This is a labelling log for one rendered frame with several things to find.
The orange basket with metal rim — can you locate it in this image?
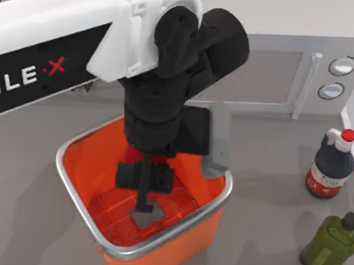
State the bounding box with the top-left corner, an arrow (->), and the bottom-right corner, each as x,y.
52,110 -> 236,265

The pale microwave oven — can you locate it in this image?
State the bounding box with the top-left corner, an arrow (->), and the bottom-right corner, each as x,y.
182,30 -> 354,123

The dark bottle with red cap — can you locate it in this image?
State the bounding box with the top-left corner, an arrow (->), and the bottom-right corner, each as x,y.
305,127 -> 354,201

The small microwave knob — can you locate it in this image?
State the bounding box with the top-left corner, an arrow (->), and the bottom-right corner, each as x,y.
317,81 -> 346,101

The green bottle with black cap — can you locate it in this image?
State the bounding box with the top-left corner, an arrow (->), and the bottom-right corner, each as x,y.
299,210 -> 354,265

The large microwave knob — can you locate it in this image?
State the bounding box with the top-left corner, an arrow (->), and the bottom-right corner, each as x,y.
328,55 -> 354,78

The microwave door handle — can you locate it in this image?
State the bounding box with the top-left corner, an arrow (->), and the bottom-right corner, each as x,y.
291,51 -> 323,121

